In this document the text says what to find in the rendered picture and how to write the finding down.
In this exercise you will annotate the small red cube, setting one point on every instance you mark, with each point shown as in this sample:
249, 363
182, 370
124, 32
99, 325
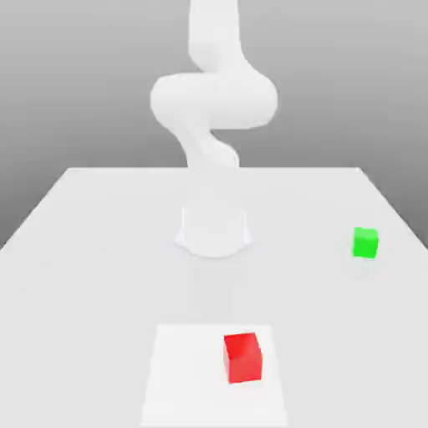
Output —
243, 358

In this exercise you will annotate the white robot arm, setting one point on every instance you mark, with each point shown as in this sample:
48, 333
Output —
214, 100

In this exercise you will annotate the small green cube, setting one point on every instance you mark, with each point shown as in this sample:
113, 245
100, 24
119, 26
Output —
365, 243

